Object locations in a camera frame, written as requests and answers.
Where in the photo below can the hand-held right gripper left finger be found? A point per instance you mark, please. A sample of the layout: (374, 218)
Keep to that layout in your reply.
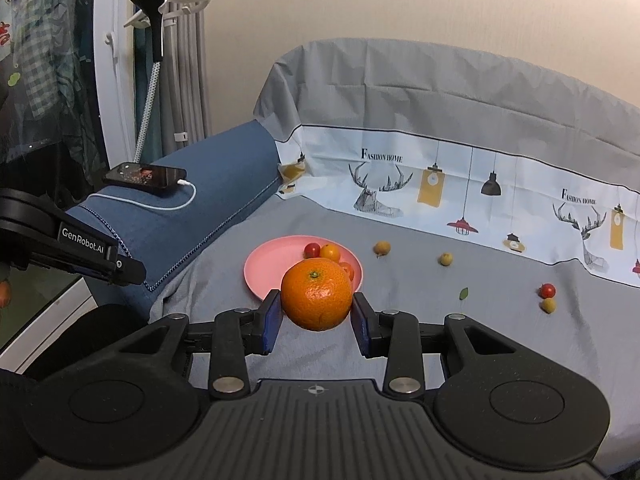
(271, 322)

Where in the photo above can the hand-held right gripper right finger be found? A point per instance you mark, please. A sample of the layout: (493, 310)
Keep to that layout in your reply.
(361, 325)

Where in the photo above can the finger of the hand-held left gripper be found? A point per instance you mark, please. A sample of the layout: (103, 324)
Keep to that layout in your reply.
(120, 270)

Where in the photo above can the small orange mandarin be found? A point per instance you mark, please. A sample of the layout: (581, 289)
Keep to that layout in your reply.
(316, 294)

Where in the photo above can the orange tomato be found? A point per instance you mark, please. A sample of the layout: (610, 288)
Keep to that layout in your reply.
(331, 252)
(348, 271)

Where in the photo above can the pink plate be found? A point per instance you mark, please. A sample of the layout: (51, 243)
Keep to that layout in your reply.
(270, 265)

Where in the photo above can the small yellow fruit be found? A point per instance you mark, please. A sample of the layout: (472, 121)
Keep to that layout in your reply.
(549, 305)
(382, 248)
(446, 259)

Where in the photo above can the red cherry tomato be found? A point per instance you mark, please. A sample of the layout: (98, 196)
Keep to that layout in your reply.
(312, 249)
(547, 290)

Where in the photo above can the grey printed bed sheet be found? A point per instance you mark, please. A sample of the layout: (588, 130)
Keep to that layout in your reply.
(450, 345)

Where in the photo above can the black smartphone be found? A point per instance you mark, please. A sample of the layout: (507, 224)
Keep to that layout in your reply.
(145, 176)

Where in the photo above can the small green leaf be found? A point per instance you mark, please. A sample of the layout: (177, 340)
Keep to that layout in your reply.
(464, 293)

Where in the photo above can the blue pillow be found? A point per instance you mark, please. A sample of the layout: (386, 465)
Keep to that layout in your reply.
(210, 185)

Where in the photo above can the white curtain clip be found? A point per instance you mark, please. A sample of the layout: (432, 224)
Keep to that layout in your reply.
(180, 136)

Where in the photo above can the hanging clothes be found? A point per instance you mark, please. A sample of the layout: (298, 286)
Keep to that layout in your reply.
(45, 60)

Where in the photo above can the grey curtain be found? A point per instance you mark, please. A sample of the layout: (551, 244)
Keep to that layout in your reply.
(190, 60)

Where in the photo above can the white frame hook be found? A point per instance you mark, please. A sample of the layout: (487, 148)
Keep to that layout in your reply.
(109, 38)

